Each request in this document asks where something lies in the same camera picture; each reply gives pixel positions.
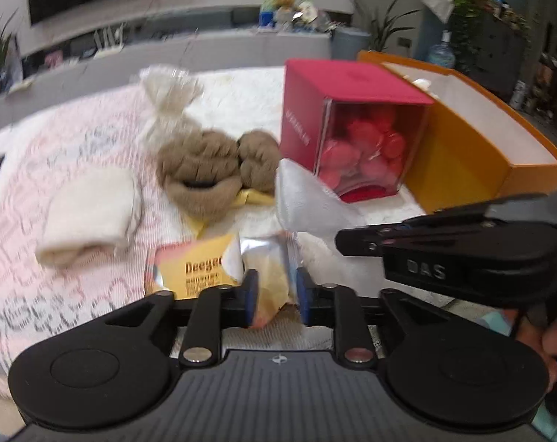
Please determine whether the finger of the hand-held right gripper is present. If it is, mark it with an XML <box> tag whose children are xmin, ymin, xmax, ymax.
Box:
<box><xmin>335</xmin><ymin>223</ymin><xmax>410</xmax><ymax>257</ymax></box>
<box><xmin>405</xmin><ymin>193</ymin><xmax>556</xmax><ymax>229</ymax></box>

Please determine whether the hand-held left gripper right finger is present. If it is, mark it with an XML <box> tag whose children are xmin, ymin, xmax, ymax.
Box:
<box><xmin>297</xmin><ymin>268</ymin><xmax>427</xmax><ymax>364</ymax></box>

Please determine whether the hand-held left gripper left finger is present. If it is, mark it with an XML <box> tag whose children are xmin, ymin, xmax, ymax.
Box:
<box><xmin>104</xmin><ymin>269</ymin><xmax>260</xmax><ymax>367</ymax></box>

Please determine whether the yellow foil packet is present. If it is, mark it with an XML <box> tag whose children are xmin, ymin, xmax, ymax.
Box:
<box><xmin>143</xmin><ymin>232</ymin><xmax>302</xmax><ymax>330</ymax></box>

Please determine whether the orange cardboard box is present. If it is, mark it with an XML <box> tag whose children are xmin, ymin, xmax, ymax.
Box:
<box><xmin>357</xmin><ymin>50</ymin><xmax>557</xmax><ymax>215</ymax></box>

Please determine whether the brown plush toy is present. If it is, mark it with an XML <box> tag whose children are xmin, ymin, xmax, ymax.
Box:
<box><xmin>155</xmin><ymin>128</ymin><xmax>281</xmax><ymax>217</ymax></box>

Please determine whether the clear cellophane bag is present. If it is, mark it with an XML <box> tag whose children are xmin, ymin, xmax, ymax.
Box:
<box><xmin>138</xmin><ymin>65</ymin><xmax>206</xmax><ymax>148</ymax></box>

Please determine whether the red box with pink discs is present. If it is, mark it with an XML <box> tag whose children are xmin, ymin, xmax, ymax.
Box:
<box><xmin>278</xmin><ymin>59</ymin><xmax>435</xmax><ymax>204</ymax></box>

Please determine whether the dark grey cabinet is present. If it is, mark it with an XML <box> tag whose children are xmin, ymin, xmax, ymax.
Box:
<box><xmin>463</xmin><ymin>11</ymin><xmax>530</xmax><ymax>97</ymax></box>

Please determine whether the blue water jug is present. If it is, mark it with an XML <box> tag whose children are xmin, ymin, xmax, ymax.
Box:
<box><xmin>427</xmin><ymin>31</ymin><xmax>456</xmax><ymax>70</ymax></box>

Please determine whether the grey trash can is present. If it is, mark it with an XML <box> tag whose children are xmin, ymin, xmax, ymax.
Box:
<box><xmin>330</xmin><ymin>27</ymin><xmax>371</xmax><ymax>60</ymax></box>

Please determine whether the pothos plant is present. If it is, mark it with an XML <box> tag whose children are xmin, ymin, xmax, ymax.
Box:
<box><xmin>451</xmin><ymin>0</ymin><xmax>495</xmax><ymax>70</ymax></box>

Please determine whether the long-leaf potted plant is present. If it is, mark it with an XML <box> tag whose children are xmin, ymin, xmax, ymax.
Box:
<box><xmin>350</xmin><ymin>0</ymin><xmax>422</xmax><ymax>53</ymax></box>

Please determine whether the pink white lace tablecloth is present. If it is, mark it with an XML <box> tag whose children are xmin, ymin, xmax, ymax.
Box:
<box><xmin>0</xmin><ymin>65</ymin><xmax>445</xmax><ymax>399</ymax></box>

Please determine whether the white marble television console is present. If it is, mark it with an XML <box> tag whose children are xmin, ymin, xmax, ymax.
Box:
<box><xmin>0</xmin><ymin>7</ymin><xmax>332</xmax><ymax>125</ymax></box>

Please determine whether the white router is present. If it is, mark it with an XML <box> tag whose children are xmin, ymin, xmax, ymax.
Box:
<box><xmin>93</xmin><ymin>25</ymin><xmax>125</xmax><ymax>51</ymax></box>

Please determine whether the green plant in glass vase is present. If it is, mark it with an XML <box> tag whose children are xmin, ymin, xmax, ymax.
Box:
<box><xmin>0</xmin><ymin>9</ymin><xmax>21</xmax><ymax>93</ymax></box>

